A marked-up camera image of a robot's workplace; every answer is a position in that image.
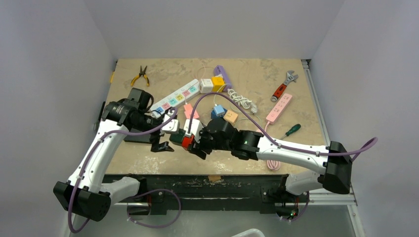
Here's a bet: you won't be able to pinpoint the red cube adapter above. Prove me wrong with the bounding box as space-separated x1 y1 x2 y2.
181 135 195 151

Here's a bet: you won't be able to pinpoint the orange cube adapter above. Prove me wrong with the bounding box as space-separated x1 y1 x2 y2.
223 110 238 125

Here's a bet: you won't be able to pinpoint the light blue USB charger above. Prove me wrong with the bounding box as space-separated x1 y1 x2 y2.
213 105 226 117

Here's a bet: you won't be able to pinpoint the white power strip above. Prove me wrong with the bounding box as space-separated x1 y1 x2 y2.
150 79 200 118

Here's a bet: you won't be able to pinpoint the yellow black needle-nose pliers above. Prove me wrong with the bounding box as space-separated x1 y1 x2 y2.
130 66 150 87

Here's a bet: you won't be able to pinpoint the white cube adapter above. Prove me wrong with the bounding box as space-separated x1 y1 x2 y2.
199 79 214 94

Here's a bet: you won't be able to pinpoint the yellow cube adapter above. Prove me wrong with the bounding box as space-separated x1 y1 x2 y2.
211 77 226 92

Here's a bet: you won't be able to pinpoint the purple socket base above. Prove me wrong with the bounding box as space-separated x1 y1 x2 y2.
213 65 232 92

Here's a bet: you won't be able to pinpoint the pink power strip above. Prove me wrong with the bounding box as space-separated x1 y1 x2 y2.
265 93 293 124

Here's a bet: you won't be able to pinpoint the green handled screwdriver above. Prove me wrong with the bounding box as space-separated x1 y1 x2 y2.
280 123 301 140

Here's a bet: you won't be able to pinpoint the red handled adjustable wrench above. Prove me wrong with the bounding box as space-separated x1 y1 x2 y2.
270 70 298 102

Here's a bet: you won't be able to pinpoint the black box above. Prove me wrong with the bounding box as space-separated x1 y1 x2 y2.
124 134 153 144

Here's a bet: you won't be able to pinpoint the blue cube adapter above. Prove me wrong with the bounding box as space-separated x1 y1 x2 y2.
210 111 217 119

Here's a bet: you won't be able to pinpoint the green cube adapter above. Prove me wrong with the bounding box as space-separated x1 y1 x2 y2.
169 132 184 146

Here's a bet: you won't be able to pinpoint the pink plug adapter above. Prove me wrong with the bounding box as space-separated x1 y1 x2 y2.
183 104 199 119

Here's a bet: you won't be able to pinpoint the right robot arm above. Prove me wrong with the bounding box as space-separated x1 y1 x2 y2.
182 118 353 201

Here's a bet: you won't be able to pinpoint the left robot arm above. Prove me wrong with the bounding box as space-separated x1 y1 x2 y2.
53 88 177 222

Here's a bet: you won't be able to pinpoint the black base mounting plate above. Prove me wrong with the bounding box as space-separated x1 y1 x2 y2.
119 174 309 219

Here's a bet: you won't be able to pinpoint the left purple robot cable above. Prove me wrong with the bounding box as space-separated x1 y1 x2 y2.
68 108 182 234

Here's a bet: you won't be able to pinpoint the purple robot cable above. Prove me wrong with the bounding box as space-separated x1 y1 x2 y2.
68 108 182 234
188 92 378 223

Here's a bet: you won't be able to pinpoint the light blue USB cable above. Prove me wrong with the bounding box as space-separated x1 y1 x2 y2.
212 93 262 130

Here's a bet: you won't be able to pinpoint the white coiled power cord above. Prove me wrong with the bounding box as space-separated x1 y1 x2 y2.
227 88 258 115

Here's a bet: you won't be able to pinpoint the pink coiled power cord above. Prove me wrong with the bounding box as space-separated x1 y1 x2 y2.
255 121 282 171

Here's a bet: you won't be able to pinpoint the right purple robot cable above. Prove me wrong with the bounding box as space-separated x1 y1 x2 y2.
188 92 378 223

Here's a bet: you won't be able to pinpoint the aluminium frame rail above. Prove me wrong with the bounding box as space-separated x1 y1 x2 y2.
68 193 357 207

